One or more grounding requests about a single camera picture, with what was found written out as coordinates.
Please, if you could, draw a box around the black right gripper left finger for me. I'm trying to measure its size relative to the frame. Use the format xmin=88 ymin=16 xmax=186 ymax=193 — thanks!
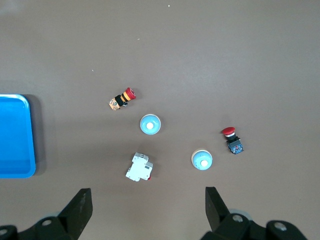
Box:
xmin=0 ymin=188 xmax=93 ymax=240

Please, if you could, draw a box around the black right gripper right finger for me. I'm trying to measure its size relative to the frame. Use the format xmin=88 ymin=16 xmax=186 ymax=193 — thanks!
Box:
xmin=199 ymin=186 xmax=309 ymax=240

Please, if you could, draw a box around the light blue call bell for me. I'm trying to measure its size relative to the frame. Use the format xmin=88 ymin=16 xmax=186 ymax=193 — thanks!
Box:
xmin=139 ymin=113 xmax=162 ymax=136
xmin=191 ymin=149 xmax=214 ymax=171

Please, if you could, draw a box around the red mushroom button black base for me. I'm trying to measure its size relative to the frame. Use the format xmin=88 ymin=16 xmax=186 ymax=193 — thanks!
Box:
xmin=221 ymin=126 xmax=245 ymax=156

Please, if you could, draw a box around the white circuit breaker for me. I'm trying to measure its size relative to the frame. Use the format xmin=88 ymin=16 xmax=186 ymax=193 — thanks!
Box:
xmin=125 ymin=151 xmax=154 ymax=183

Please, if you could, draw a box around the blue plastic tray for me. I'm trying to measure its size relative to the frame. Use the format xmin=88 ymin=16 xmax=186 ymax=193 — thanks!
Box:
xmin=0 ymin=94 xmax=37 ymax=179

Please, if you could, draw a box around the red yellow emergency stop button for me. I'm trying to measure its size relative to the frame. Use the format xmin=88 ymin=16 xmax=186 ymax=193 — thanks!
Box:
xmin=108 ymin=87 xmax=137 ymax=112

